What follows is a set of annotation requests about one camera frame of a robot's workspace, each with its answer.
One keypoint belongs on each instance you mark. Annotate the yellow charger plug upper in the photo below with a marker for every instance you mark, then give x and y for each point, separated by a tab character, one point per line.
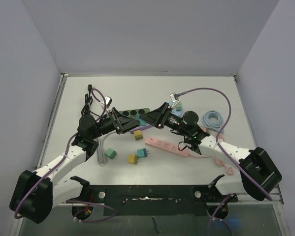
138	135

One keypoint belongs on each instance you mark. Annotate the aluminium frame rail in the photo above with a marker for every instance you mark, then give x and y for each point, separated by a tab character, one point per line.
36	193

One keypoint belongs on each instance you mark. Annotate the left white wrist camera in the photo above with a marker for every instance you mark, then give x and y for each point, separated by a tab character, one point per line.
106	102

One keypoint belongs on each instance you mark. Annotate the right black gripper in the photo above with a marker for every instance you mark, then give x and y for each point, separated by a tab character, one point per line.
162	115

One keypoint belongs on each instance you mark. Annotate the pink charger plug right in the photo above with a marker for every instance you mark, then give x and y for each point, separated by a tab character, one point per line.
205	129

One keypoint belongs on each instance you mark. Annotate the yellow charger plug lower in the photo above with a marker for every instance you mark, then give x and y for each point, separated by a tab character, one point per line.
133	159

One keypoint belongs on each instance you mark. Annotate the teal charger plug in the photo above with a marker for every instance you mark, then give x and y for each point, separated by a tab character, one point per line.
142	153
142	122

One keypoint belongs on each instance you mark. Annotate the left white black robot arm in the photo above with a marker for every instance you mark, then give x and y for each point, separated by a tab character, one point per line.
37	192

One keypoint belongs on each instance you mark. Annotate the blue round power socket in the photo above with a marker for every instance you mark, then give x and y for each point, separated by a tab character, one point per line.
177	113

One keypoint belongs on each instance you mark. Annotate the pink power strip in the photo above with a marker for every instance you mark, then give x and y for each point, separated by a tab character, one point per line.
166	146

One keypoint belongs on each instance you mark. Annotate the yellow charger plug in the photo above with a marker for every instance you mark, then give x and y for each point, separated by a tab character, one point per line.
138	135
133	159

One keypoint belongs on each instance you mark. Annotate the purple power strip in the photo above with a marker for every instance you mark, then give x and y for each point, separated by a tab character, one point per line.
141	128

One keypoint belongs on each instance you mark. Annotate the green charger plug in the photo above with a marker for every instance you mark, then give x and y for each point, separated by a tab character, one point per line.
110	153
178	107

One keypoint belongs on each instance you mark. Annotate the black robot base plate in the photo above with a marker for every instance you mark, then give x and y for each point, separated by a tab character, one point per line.
154	200

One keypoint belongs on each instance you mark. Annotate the green power strip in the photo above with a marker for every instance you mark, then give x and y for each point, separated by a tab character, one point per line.
133	113

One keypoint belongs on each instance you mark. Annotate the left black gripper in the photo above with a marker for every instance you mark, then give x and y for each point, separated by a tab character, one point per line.
123	123

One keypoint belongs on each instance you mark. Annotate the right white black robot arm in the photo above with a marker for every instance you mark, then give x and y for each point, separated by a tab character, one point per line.
258	173

